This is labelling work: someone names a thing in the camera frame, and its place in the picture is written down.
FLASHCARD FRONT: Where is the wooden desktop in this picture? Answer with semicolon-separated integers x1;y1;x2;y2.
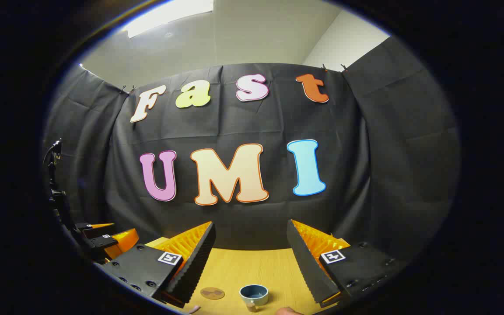
145;236;344;315

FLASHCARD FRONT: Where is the ceiling light panel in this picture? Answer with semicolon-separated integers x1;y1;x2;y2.
123;0;214;39

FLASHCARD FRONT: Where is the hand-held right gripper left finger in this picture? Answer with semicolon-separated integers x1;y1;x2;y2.
96;221;217;308

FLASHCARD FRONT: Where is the round cork coaster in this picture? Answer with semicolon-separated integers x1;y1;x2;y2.
200;287;225;300

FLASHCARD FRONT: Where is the black backdrop cloth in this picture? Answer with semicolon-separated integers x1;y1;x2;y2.
42;36;462;263

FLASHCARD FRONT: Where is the pale blue cup wooden handle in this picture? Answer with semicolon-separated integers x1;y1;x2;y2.
239;284;269;312

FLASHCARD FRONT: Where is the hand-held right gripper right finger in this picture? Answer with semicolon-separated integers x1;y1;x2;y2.
286;219;410;306

